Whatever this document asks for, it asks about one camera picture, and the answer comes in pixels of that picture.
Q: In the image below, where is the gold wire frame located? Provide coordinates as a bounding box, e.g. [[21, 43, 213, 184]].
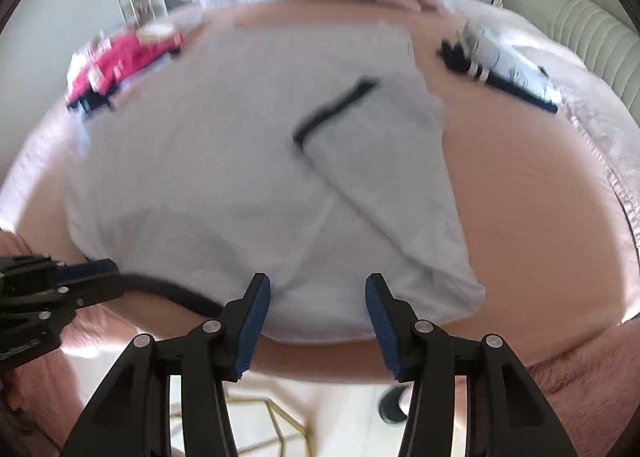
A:
[[170, 397, 313, 457]]

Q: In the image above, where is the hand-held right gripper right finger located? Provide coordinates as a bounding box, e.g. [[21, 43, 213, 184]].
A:
[[365, 273, 581, 457]]

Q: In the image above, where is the person's left forearm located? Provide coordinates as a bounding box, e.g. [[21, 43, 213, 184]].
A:
[[0, 226, 28, 259]]

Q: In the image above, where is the pale pink pillow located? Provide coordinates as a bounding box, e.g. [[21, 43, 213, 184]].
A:
[[540, 32, 640, 248], [450, 0, 586, 68]]

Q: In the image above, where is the cream garment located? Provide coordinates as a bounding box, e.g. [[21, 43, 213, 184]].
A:
[[135, 21, 178, 44]]

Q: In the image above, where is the navy striped folded garment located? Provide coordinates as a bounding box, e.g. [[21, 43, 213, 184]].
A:
[[438, 38, 559, 114]]

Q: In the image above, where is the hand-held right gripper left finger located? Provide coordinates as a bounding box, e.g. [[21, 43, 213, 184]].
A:
[[60, 273, 272, 457]]

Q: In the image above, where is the green padded headboard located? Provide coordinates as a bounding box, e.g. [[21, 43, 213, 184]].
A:
[[500, 0, 640, 108]]

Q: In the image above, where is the person's right foot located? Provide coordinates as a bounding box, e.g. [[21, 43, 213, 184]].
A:
[[377, 383, 412, 425]]

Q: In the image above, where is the white T-shirt black collar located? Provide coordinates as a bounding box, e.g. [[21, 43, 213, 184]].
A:
[[64, 22, 487, 344]]

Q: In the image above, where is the pink fluffy robe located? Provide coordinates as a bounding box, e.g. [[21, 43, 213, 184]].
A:
[[0, 307, 640, 457]]

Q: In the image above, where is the round pink bed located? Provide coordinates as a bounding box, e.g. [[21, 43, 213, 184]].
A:
[[0, 0, 640, 373]]

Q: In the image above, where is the dark navy garment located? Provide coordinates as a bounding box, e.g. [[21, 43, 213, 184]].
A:
[[64, 80, 128, 120]]

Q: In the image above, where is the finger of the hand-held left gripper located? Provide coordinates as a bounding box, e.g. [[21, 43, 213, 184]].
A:
[[59, 273, 126, 309], [52, 258, 121, 287]]

